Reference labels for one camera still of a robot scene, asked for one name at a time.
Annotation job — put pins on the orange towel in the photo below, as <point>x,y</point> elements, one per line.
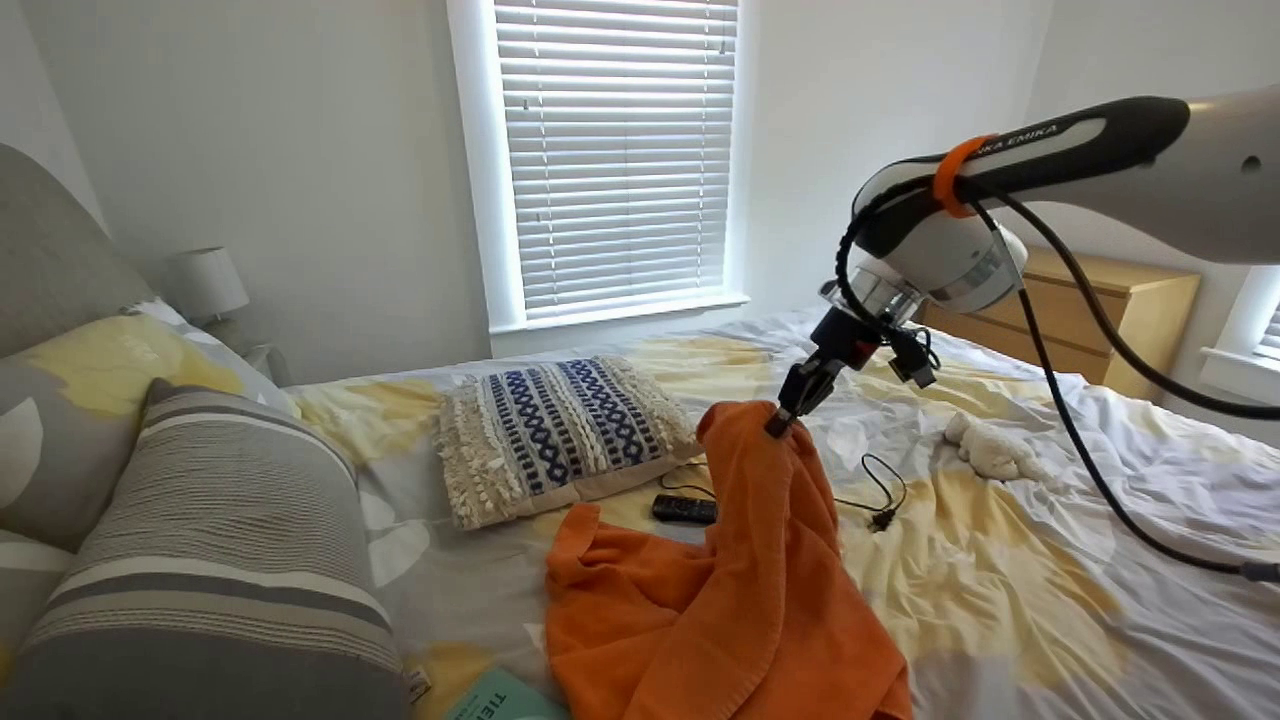
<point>759,621</point>

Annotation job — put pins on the beige blue patterned pillow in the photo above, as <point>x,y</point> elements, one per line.
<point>552,435</point>

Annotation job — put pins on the grey yellow leaf pillow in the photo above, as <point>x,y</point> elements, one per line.
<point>71,410</point>

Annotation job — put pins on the light wooden dresser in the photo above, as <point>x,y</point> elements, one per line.
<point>1147,305</point>

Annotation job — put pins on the black remote control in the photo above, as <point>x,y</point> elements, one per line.
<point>681,510</point>

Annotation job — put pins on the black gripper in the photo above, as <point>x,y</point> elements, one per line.
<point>850,341</point>

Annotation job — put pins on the beige upholstered headboard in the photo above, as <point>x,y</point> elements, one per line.
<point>56,269</point>

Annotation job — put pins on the white window blinds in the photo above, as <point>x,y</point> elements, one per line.
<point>616,145</point>

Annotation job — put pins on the teal paperback book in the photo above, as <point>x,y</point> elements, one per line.
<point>505,696</point>

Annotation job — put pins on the grey striped pillow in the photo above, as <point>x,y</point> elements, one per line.
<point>226,581</point>

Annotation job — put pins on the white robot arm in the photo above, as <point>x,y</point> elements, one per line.
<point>1193,172</point>

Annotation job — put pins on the white table lamp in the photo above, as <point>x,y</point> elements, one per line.
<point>212,295</point>

